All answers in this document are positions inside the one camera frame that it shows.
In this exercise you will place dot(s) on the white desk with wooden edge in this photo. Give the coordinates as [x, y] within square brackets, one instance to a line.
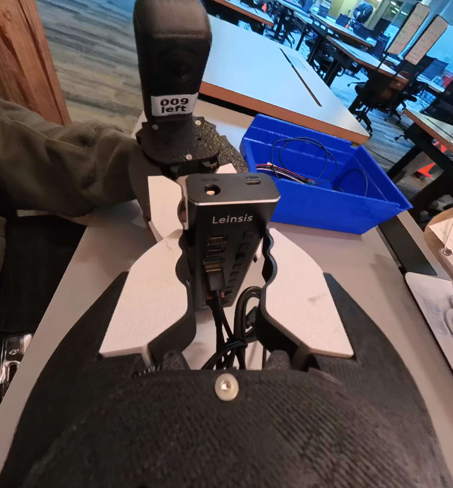
[257, 72]

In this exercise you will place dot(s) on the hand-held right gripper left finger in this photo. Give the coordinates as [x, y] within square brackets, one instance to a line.
[150, 305]

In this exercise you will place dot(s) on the black office chair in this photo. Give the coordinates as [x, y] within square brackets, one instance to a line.
[378, 95]

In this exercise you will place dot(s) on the paper board on stand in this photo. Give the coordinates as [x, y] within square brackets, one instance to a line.
[426, 40]
[409, 28]

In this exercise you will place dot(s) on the person's left forearm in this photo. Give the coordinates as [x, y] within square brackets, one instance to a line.
[58, 164]

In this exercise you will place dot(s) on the blue plastic bin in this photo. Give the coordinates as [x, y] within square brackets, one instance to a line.
[325, 213]

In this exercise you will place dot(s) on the wooden pillar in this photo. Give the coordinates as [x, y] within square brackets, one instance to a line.
[16, 53]

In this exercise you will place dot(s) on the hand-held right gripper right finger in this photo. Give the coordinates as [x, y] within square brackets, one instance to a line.
[306, 305]

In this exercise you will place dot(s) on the wooden top desk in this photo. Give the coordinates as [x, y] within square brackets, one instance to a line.
[363, 57]
[432, 125]

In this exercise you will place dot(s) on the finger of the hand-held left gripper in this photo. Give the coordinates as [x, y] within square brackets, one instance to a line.
[227, 168]
[163, 206]

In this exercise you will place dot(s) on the orange traffic cone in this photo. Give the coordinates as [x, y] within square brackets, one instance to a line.
[426, 171]

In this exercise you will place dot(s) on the badge holder with clip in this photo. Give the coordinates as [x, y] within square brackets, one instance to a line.
[13, 358]

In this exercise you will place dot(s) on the black usb hub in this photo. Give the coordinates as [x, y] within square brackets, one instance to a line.
[230, 228]

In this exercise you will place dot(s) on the grey desk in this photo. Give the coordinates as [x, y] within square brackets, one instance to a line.
[363, 274]

